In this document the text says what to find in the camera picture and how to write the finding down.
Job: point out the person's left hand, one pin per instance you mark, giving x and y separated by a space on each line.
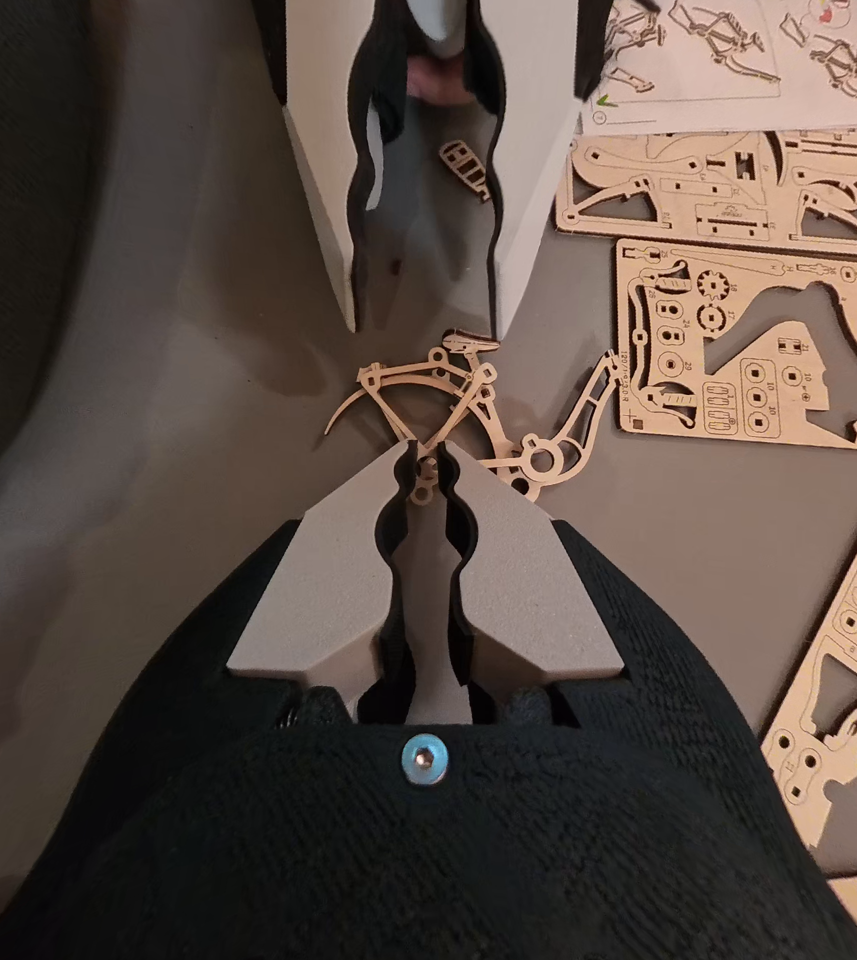
436 79

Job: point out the wooden parts sheet large cutout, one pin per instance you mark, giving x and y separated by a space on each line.
773 420

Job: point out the white instruction booklet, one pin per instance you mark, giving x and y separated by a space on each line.
736 82

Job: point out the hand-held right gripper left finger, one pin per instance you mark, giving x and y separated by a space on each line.
308 585

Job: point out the wooden bicycle triangle frame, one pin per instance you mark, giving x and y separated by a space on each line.
422 491

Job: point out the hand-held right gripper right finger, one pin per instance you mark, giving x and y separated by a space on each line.
541 600

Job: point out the narrow wooden parts sheet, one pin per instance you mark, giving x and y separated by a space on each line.
811 697

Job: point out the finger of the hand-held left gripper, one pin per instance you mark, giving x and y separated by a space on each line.
537 150
320 135

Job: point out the person's dark clothing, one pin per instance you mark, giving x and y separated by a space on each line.
8 225

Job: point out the wooden saddle piece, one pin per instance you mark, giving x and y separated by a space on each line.
473 343

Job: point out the small slotted wooden piece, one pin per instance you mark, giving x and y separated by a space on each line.
466 169

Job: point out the wooden bicycle fender fork part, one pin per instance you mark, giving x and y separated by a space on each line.
563 465

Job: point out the wooden parts sheet curved cutouts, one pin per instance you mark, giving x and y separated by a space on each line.
698 225

